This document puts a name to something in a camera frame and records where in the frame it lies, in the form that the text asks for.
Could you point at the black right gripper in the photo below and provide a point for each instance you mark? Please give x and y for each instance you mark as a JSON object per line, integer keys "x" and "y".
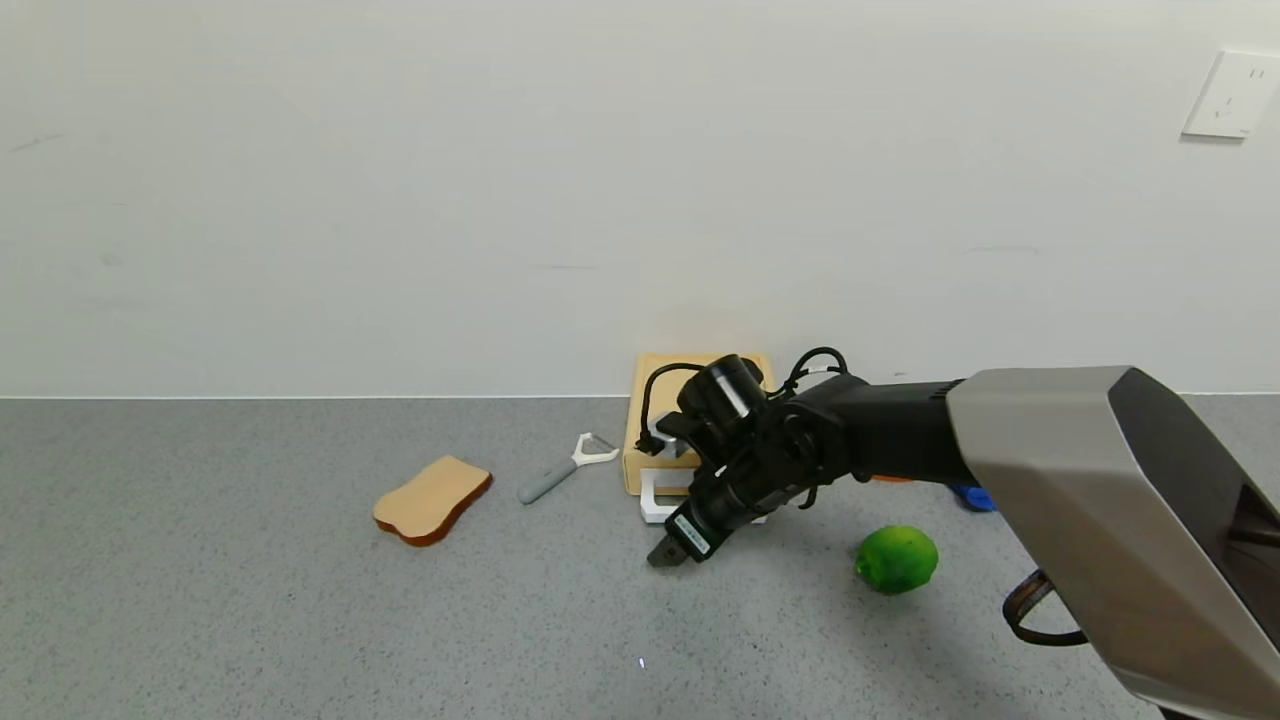
{"x": 692, "y": 536}

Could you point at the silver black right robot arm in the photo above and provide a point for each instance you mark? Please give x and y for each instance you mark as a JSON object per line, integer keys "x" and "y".
{"x": 1050, "y": 450}

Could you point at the blue rolled towel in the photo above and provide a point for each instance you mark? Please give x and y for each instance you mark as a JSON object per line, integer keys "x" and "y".
{"x": 972, "y": 497}

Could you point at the black cylindrical wrist camera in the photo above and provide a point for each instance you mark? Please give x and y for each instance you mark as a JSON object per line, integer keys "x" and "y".
{"x": 722, "y": 395}

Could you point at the white wall socket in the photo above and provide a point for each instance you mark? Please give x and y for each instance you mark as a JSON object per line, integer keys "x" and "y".
{"x": 1232, "y": 95}

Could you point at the wavy brown bread slice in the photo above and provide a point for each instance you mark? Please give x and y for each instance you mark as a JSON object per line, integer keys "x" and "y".
{"x": 432, "y": 500}

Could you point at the grey and white peeler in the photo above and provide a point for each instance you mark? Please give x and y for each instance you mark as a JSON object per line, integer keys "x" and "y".
{"x": 548, "y": 485}

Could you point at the green lime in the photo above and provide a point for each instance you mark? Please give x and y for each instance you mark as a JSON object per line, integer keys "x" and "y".
{"x": 897, "y": 560}

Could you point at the yellow drawer cabinet casing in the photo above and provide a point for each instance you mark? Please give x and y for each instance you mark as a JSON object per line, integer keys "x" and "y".
{"x": 668, "y": 398}

